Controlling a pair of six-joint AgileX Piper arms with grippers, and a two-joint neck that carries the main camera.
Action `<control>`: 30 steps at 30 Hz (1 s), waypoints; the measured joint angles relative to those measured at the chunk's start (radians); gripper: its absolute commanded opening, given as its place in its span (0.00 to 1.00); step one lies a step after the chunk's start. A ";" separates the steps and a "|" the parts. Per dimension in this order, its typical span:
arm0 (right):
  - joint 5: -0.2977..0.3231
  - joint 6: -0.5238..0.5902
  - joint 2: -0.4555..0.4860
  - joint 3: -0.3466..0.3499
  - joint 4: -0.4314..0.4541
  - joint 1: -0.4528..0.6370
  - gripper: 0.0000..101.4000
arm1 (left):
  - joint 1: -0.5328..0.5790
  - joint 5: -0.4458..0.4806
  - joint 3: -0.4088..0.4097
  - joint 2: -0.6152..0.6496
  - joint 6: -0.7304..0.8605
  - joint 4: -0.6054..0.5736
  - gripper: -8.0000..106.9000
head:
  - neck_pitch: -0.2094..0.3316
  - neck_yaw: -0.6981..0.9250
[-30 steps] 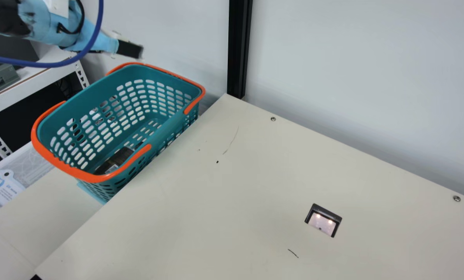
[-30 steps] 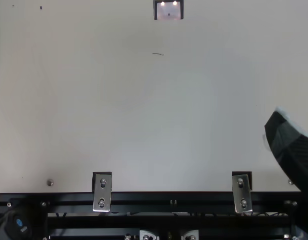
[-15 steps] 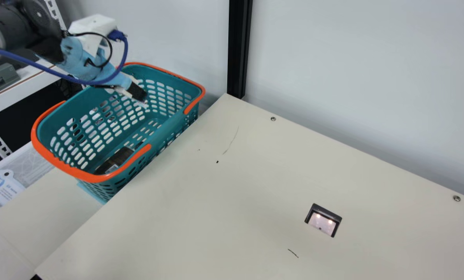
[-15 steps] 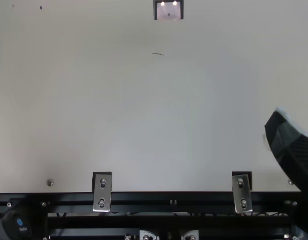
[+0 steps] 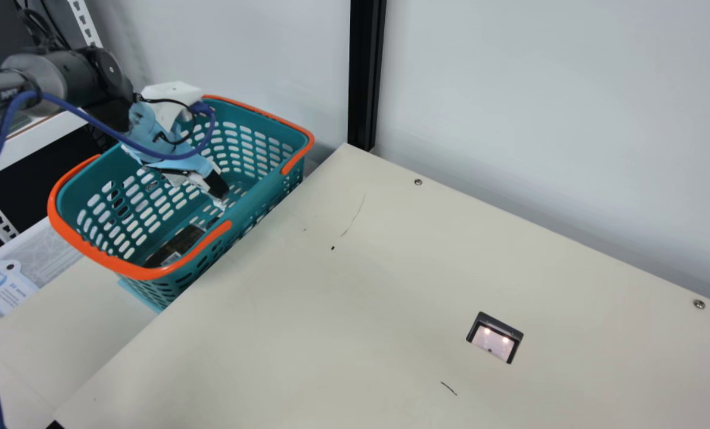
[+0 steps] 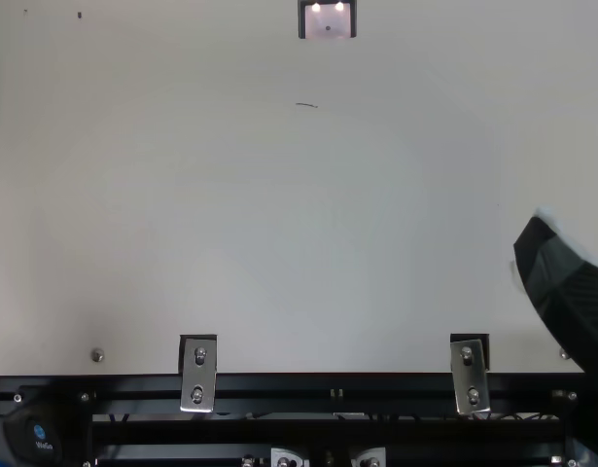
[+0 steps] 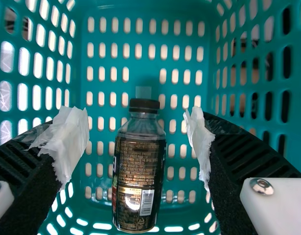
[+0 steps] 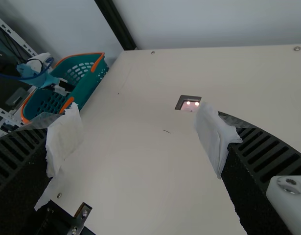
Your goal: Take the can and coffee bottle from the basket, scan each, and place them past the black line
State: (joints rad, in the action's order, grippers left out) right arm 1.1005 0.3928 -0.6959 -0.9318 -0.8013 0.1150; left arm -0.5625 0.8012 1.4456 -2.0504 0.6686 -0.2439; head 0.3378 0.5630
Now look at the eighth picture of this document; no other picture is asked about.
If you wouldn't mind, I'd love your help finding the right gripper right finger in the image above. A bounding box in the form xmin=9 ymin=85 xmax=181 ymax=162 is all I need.
xmin=193 ymin=100 xmax=301 ymax=235

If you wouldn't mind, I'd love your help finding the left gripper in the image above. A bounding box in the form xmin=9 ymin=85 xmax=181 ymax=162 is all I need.
xmin=16 ymin=62 xmax=74 ymax=94

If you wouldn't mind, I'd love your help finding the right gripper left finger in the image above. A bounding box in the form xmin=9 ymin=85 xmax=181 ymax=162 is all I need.
xmin=0 ymin=102 xmax=84 ymax=235

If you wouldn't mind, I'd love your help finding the teal shopping basket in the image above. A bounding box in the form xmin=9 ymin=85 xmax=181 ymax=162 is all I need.
xmin=20 ymin=51 xmax=110 ymax=123

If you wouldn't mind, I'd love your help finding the grey-green terminal block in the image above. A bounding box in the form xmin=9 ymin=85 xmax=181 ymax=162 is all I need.
xmin=5 ymin=87 xmax=28 ymax=108

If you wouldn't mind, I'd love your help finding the white slotted shelf rack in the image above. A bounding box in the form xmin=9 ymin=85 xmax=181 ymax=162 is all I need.
xmin=0 ymin=12 xmax=40 ymax=138

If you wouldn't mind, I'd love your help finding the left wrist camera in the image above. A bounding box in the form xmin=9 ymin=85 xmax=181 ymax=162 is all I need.
xmin=26 ymin=51 xmax=52 ymax=74

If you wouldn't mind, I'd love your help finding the black post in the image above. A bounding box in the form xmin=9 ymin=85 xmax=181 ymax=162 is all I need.
xmin=94 ymin=0 xmax=138 ymax=51

